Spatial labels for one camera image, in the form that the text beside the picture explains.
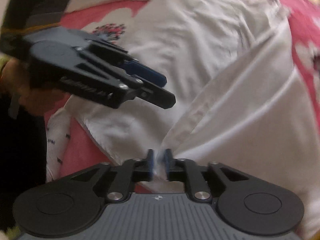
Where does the person left hand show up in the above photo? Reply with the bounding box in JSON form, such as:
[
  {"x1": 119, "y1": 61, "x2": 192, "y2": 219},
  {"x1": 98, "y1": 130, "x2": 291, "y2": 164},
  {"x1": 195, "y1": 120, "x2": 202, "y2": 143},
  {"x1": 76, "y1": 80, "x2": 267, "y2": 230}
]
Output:
[{"x1": 1, "y1": 58, "x2": 65, "y2": 116}]

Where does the white shirt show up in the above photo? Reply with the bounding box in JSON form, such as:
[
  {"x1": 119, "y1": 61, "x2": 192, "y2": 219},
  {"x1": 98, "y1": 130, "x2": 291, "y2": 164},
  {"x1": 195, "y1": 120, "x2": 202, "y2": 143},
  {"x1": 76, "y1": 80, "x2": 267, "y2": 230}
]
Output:
[{"x1": 61, "y1": 0, "x2": 319, "y2": 239}]

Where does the red floral blanket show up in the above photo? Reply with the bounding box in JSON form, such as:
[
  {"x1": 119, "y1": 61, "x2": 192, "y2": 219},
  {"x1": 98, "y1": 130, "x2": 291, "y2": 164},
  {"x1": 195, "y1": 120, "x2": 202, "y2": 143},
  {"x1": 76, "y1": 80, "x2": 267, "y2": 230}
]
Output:
[{"x1": 45, "y1": 0, "x2": 319, "y2": 181}]

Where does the person black sleeve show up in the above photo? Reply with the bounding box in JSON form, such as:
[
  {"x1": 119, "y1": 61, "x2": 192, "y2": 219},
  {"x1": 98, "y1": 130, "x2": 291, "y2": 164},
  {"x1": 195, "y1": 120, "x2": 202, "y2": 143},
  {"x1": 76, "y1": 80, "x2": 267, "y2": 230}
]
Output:
[{"x1": 1, "y1": 93, "x2": 47, "y2": 231}]

